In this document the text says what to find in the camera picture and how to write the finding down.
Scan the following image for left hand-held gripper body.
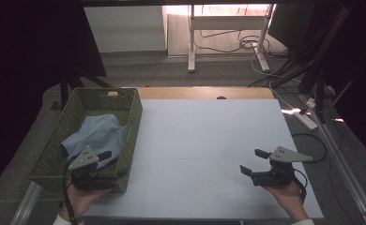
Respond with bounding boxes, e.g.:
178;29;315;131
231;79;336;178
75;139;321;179
68;145;118;191

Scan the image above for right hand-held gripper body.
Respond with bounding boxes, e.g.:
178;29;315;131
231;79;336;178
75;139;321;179
250;145;314;188

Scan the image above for light blue knit vest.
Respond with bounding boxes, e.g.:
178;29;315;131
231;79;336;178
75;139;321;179
60;113;129;172

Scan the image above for green woven basket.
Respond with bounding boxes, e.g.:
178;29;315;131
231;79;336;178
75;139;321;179
28;86;144;194

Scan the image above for person's right hand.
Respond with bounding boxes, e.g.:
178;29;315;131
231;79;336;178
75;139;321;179
264;179;311;222

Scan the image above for person's left hand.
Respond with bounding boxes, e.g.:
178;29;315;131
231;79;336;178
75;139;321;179
66;183;114;219

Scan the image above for white table mat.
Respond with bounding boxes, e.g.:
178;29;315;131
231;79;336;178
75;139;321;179
84;98;325;219

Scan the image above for white power strip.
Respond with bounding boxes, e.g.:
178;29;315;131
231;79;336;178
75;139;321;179
292;111;319;131

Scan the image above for black floor stand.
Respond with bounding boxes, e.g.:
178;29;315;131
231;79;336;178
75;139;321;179
49;67;114;111

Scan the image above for black upright stand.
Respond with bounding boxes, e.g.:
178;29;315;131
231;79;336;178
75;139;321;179
297;62;339;125

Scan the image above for dark curtain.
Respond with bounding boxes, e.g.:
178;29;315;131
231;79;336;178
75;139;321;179
325;0;366;167
0;0;107;188

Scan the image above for white cabinet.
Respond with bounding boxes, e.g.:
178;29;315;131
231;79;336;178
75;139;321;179
84;6;167;53

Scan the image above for dark monitor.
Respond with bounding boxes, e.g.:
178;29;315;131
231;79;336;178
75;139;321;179
267;3;316;51

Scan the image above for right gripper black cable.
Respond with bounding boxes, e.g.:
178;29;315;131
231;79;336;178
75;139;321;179
292;168;309;204

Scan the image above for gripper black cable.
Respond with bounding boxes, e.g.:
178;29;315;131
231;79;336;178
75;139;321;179
62;156;80;225
292;168;309;204

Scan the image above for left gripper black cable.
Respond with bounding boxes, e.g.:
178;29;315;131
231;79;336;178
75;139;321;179
62;156;80;225

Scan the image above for black looped floor cable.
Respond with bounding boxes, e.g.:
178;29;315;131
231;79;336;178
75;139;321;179
292;132;328;164

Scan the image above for long aluminium rail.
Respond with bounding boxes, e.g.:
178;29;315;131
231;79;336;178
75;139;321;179
299;93;366;225

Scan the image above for short aluminium rail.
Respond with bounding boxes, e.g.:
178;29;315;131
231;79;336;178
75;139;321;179
10;181;43;225

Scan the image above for black cable bundle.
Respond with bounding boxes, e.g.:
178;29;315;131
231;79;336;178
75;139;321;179
248;6;354;90

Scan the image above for black cable tangle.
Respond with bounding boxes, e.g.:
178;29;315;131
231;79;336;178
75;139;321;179
193;29;285;59

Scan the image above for white desk frame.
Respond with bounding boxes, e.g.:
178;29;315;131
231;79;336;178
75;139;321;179
187;3;277;73

